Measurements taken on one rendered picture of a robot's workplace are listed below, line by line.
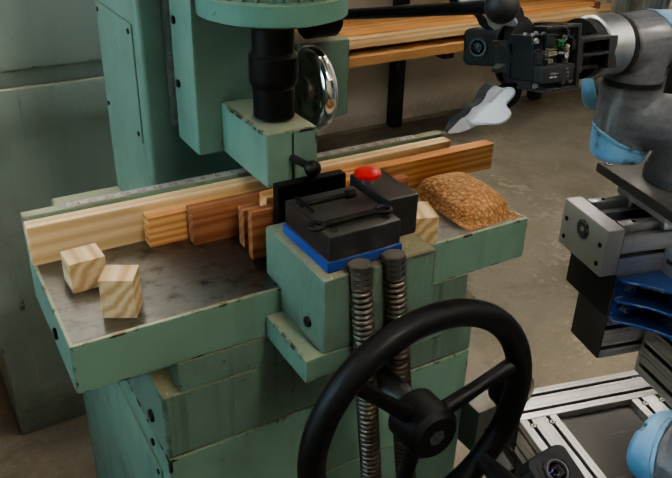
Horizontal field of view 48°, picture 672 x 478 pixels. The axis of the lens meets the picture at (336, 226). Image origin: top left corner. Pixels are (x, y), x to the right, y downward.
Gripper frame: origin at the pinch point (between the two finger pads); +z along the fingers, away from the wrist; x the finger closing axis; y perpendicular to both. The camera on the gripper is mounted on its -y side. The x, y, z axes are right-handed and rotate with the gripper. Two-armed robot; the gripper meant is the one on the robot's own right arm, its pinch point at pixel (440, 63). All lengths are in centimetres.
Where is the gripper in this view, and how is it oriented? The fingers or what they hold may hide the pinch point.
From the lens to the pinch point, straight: 84.9
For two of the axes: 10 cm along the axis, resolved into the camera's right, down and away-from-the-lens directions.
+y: 5.0, 2.6, -8.3
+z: -8.6, 2.0, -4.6
